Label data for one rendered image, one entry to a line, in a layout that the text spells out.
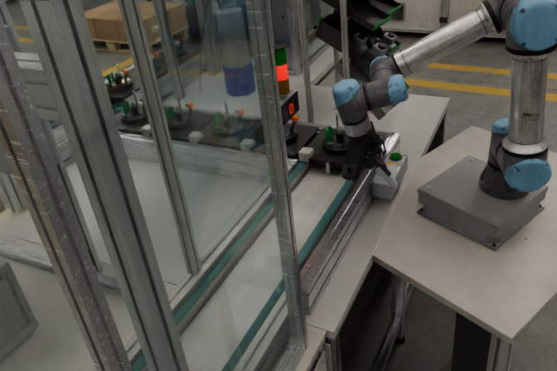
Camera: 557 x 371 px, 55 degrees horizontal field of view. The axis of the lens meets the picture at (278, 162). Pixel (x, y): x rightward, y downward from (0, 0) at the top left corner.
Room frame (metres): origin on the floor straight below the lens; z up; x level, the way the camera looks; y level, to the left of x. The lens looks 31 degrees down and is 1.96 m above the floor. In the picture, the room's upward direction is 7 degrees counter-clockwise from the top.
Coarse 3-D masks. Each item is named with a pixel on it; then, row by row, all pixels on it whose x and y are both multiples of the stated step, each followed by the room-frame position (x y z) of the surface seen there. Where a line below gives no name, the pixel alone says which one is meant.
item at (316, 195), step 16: (288, 176) 1.61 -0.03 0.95; (304, 176) 1.64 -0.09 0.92; (320, 176) 1.63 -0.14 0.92; (336, 176) 1.62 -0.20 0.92; (304, 192) 1.54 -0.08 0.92; (320, 192) 1.53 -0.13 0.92; (336, 192) 1.52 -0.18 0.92; (304, 208) 1.45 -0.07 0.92; (320, 208) 1.44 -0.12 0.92; (336, 208) 1.38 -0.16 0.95; (304, 224) 1.36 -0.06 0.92; (320, 224) 1.31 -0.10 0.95; (304, 240) 1.28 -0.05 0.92; (304, 256) 1.17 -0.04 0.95
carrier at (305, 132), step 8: (288, 128) 1.90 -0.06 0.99; (296, 128) 1.93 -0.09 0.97; (304, 128) 1.92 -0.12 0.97; (312, 128) 1.91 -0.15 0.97; (288, 136) 1.83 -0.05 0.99; (296, 136) 1.84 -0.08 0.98; (304, 136) 1.85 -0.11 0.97; (312, 136) 1.85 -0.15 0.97; (288, 144) 1.80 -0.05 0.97; (296, 144) 1.79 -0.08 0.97; (304, 144) 1.79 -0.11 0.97; (288, 152) 1.74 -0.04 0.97; (296, 152) 1.73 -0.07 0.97
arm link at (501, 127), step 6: (498, 120) 1.41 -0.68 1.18; (504, 120) 1.41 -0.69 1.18; (492, 126) 1.40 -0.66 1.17; (498, 126) 1.37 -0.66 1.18; (504, 126) 1.36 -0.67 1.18; (492, 132) 1.39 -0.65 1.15; (498, 132) 1.36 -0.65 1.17; (504, 132) 1.34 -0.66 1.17; (492, 138) 1.38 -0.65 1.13; (498, 138) 1.35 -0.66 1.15; (492, 144) 1.37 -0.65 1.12; (498, 144) 1.33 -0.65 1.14; (492, 150) 1.37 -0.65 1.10; (492, 156) 1.37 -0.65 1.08; (492, 162) 1.36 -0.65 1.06
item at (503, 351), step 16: (464, 320) 1.37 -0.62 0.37; (464, 336) 1.36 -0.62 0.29; (480, 336) 1.31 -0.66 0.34; (464, 352) 1.36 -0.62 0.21; (480, 352) 1.31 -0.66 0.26; (496, 352) 0.93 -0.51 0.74; (512, 352) 0.92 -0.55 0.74; (448, 368) 1.44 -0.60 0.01; (464, 368) 1.35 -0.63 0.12; (480, 368) 1.30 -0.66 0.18; (496, 368) 0.91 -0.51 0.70
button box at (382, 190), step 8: (392, 160) 1.61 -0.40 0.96; (400, 160) 1.60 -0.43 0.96; (400, 168) 1.55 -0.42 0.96; (376, 176) 1.52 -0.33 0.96; (400, 176) 1.55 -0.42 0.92; (376, 184) 1.48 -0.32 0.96; (384, 184) 1.47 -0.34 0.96; (376, 192) 1.48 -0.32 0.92; (384, 192) 1.47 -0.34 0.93; (392, 192) 1.46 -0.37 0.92
